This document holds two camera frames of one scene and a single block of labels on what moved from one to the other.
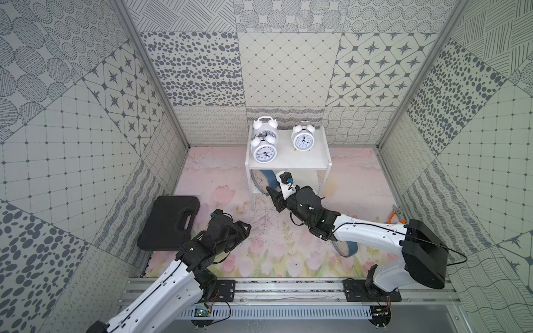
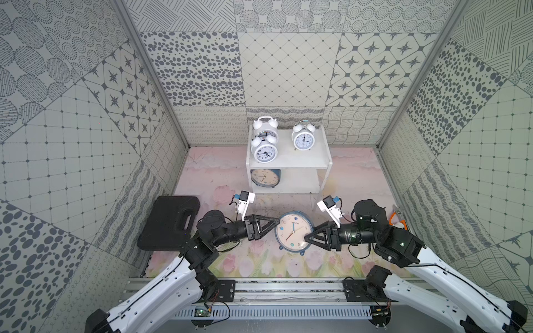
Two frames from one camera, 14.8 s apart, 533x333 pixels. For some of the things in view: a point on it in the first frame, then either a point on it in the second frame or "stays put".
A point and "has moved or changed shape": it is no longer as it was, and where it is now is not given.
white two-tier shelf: x=309 y=168 stays put
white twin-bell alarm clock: x=264 y=146 stays put
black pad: x=170 y=223 stays put
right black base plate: x=356 y=291 stays put
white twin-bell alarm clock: x=303 y=136 stays put
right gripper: x=277 y=199 to x=331 y=236
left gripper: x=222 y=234 to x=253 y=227
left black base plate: x=226 y=290 stays put
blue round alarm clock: x=264 y=178 has moved or changed shape
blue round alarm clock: x=345 y=248 to x=290 y=232
